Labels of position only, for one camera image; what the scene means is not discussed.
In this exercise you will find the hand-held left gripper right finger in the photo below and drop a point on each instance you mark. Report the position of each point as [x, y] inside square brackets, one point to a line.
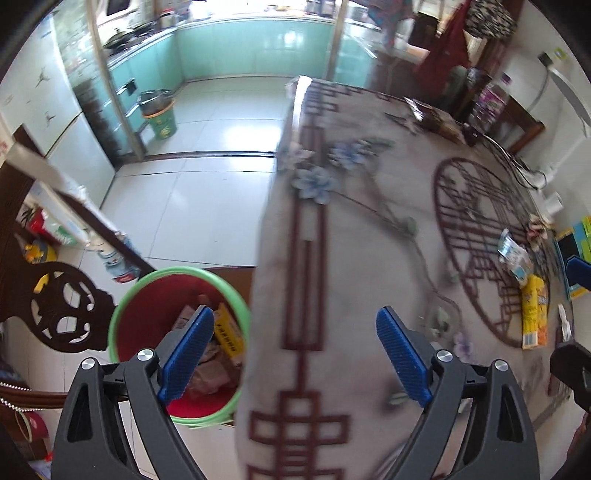
[401, 355]

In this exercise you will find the small striped packet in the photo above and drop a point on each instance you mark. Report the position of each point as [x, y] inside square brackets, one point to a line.
[508, 241]

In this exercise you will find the white green package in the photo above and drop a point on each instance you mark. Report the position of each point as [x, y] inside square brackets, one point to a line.
[64, 221]

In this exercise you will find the white paper roll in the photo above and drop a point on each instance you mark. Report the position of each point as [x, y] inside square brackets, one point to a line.
[554, 203]

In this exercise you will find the red bucket with green rim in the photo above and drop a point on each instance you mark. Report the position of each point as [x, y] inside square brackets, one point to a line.
[147, 295]

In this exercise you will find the white blue snack wrapper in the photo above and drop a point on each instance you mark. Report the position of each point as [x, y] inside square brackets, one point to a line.
[519, 267]

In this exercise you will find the green bin with black bag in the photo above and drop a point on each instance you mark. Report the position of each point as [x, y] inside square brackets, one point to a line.
[161, 122]

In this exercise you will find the brown paper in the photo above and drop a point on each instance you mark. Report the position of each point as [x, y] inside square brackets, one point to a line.
[212, 374]

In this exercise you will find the purple printed box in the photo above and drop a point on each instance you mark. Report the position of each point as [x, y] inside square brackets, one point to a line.
[489, 99]

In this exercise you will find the red hanging garment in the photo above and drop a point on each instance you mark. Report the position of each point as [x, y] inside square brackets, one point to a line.
[443, 50]

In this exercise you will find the blue yellow box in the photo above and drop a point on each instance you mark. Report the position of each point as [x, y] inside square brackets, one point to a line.
[584, 230]

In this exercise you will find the yellow carton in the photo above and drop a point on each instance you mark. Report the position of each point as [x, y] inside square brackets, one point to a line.
[228, 337]

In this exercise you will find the grey cloth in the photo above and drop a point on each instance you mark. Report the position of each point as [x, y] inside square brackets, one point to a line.
[37, 168]

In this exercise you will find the brown open box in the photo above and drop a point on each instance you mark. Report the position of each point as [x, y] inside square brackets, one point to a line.
[434, 117]

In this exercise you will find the floral tablecloth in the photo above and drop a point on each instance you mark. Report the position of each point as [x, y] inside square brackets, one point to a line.
[369, 207]

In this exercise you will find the white crumpled tissue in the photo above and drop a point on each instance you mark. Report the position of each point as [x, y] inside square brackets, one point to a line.
[565, 323]

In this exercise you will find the brown cardboard piece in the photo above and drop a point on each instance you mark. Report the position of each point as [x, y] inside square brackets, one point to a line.
[187, 318]

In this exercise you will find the dried flower bunch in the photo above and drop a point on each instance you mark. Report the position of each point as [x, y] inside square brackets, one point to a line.
[539, 230]

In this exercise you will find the yellow snack packet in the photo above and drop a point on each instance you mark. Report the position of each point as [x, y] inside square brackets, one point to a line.
[534, 314]

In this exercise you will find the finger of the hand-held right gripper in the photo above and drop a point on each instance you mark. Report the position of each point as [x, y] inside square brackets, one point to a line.
[572, 369]
[579, 274]

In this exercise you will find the red cup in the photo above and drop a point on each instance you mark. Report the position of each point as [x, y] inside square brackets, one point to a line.
[37, 427]

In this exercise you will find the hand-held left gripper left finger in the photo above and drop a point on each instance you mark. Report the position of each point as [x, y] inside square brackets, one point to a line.
[189, 350]

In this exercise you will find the white refrigerator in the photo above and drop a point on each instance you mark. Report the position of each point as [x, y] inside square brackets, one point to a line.
[46, 101]

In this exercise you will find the black white patterned cloth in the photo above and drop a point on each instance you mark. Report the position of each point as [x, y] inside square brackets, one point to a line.
[489, 16]

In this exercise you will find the white pot with red label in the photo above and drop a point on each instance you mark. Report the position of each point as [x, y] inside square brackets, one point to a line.
[111, 258]

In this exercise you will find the dark carved wooden chair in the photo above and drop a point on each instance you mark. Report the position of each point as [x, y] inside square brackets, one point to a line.
[99, 300]

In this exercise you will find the black wok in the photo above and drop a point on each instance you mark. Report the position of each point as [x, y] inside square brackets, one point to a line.
[120, 39]

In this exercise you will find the teal kitchen cabinets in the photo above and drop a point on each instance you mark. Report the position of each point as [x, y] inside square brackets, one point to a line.
[258, 46]

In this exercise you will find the yellow toy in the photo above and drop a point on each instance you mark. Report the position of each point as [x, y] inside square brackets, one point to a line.
[39, 253]

